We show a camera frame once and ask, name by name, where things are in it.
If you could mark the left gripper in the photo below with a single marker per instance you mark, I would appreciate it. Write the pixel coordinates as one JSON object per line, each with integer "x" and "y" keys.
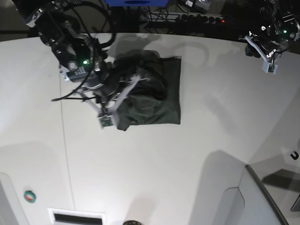
{"x": 269, "y": 42}

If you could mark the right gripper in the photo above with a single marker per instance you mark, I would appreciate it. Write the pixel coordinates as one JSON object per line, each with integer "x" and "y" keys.
{"x": 105, "y": 91}

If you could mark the dark green t-shirt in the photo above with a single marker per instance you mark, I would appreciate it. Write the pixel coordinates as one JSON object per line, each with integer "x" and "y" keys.
{"x": 156, "y": 98}

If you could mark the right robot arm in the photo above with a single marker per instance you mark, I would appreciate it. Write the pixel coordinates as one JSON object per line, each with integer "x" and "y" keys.
{"x": 82, "y": 57}

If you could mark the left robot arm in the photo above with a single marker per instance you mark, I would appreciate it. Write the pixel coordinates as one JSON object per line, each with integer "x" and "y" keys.
{"x": 276, "y": 12}

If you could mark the grey power strip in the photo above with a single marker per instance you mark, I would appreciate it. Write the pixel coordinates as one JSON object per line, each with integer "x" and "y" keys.
{"x": 182, "y": 17}

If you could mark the blue plastic bin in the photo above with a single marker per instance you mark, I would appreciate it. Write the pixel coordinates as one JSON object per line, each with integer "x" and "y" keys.
{"x": 136, "y": 3}

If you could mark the black U-shaped hook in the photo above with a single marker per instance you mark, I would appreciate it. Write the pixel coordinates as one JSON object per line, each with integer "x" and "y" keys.
{"x": 294, "y": 155}

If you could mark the small black round object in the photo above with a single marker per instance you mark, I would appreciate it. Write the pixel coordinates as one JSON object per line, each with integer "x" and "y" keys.
{"x": 132, "y": 222}

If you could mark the green red tape roll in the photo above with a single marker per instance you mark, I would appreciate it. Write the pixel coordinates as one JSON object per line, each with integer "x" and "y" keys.
{"x": 29, "y": 196}

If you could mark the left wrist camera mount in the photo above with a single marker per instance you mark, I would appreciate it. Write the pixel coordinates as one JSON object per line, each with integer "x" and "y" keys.
{"x": 269, "y": 67}

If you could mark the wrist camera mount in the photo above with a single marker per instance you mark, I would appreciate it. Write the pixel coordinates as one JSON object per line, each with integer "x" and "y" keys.
{"x": 269, "y": 67}
{"x": 108, "y": 119}

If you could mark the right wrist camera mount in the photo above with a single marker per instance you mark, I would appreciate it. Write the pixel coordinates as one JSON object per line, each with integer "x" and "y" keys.
{"x": 108, "y": 119}

